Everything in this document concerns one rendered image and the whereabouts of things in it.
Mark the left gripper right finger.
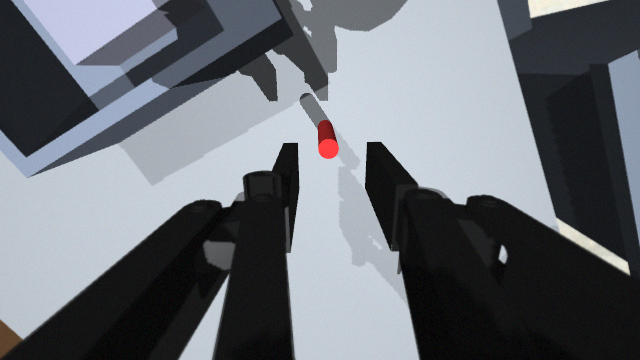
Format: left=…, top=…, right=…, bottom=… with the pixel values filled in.
left=365, top=142, right=640, bottom=360

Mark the red cylindrical peg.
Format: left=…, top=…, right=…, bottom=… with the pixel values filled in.
left=318, top=120, right=339, bottom=159

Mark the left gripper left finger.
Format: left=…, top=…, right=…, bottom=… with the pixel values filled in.
left=0, top=143, right=299, bottom=360

